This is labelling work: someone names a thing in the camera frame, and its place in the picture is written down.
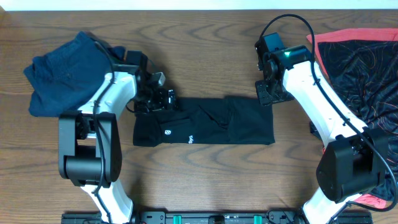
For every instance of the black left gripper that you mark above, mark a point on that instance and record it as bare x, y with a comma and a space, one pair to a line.
169, 99

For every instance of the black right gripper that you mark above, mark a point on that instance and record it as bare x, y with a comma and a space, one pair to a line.
264, 98

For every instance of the black polo shirt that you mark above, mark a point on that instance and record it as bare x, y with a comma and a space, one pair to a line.
228, 120

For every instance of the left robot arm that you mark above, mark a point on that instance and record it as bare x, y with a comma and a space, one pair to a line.
89, 148

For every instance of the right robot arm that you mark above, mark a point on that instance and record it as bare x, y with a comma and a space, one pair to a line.
353, 161

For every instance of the folded navy blue shorts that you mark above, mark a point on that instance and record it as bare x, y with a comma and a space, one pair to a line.
69, 76

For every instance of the red and black patterned garment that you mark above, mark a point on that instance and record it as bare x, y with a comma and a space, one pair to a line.
361, 65

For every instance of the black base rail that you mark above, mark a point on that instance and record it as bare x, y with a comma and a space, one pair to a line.
275, 216

